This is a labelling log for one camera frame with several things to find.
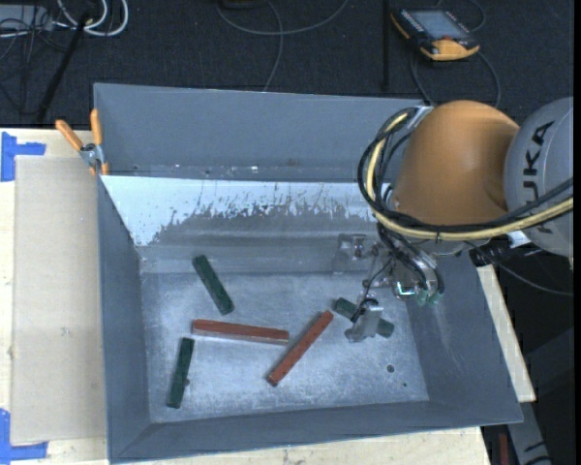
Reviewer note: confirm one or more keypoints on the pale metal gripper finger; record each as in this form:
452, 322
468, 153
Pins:
352, 252
366, 325

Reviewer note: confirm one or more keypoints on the dark green flat block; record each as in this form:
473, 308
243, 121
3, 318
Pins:
343, 306
181, 373
213, 284

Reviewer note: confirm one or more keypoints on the red-brown flat block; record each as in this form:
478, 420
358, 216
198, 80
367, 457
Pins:
239, 331
300, 348

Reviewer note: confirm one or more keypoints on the grey metal bin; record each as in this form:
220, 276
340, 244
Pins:
271, 129

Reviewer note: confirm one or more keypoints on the pale flat board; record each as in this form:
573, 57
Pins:
53, 284

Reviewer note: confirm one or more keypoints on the black cylinder on white bracket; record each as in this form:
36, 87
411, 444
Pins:
489, 255

